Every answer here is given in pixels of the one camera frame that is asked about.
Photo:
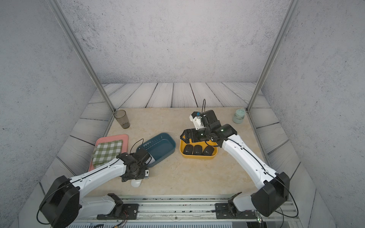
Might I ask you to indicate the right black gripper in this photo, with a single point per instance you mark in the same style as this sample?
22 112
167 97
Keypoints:
193 131

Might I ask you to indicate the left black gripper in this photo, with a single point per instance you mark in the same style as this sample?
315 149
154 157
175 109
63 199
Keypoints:
129 177

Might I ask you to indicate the yellow storage box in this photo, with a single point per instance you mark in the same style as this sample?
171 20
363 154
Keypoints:
203 144

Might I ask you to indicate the black mouse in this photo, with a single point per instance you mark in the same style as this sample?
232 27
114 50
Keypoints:
188 149
208 151
197 150

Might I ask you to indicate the long white mouse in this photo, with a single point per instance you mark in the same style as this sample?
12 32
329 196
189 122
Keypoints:
136 183

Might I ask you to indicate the dark teal storage box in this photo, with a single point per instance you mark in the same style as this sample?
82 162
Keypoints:
159 147

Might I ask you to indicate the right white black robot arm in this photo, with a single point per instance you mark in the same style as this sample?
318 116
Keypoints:
273 187

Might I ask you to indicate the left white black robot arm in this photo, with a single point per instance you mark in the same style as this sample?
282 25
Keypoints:
65 200

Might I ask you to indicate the pink tray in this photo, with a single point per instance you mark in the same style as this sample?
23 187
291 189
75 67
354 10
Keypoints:
114 138

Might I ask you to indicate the green checkered cloth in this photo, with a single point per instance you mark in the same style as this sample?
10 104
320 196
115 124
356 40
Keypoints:
105 152

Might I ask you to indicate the pale green glass jar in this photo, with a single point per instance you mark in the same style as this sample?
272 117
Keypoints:
239 116

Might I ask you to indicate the brown translucent cup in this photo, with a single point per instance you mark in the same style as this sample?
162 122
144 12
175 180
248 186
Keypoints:
122 118

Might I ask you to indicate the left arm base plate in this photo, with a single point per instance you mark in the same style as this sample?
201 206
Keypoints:
121 212

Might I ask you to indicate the aluminium rail frame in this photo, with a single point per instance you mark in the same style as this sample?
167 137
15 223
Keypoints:
189 211

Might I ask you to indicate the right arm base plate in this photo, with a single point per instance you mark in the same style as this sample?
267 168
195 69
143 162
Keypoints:
228 211

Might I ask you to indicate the right aluminium corner post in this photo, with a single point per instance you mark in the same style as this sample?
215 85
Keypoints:
274 51

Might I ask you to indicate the aluminium corner post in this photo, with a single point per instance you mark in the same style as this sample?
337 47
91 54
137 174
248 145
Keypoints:
274 51
62 20

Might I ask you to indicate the left aluminium corner post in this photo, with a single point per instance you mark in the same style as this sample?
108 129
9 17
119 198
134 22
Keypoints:
62 20

